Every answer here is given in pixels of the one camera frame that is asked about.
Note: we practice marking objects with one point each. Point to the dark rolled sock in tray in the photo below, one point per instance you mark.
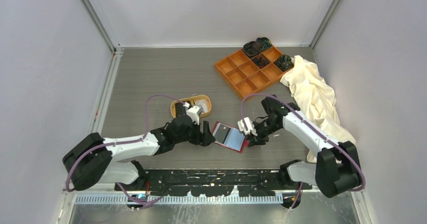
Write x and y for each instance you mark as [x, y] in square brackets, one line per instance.
[260, 61]

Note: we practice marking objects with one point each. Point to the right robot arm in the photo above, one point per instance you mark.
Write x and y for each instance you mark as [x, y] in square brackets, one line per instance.
[337, 168]

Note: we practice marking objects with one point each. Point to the red card holder wallet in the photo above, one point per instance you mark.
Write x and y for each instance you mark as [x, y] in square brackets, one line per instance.
[235, 140]

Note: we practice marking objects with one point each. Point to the orange compartment tray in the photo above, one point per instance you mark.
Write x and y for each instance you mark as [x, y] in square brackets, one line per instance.
[244, 77]

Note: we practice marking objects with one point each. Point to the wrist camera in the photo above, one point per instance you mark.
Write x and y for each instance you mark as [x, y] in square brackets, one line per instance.
[193, 112]
[246, 126]

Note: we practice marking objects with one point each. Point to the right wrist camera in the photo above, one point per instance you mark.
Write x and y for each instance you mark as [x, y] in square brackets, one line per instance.
[246, 126]

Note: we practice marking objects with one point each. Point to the oval wooden card tray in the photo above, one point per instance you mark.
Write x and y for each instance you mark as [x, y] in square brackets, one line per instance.
[203, 102]

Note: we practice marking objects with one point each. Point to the dark green rolled sock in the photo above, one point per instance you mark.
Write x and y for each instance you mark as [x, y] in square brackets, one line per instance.
[264, 43]

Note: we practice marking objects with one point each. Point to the black credit card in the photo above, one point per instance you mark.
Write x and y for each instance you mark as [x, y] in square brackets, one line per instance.
[221, 133]

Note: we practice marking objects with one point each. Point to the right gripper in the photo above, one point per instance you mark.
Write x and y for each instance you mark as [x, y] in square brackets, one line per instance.
[258, 140]

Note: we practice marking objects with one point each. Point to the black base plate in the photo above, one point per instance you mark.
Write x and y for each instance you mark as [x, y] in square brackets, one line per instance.
[211, 183]

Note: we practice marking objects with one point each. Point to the cream cloth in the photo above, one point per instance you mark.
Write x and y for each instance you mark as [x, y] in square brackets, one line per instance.
[315, 98]

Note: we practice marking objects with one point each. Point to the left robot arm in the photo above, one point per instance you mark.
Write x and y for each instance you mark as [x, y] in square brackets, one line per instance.
[97, 160]

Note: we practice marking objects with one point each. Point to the dark camouflage rolled sock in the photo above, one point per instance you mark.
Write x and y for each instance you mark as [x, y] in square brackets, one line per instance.
[284, 62]

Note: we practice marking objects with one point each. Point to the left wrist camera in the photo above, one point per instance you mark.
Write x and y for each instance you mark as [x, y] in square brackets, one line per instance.
[193, 112]

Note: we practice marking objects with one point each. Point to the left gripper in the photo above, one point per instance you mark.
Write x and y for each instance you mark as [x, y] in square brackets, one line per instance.
[204, 138]

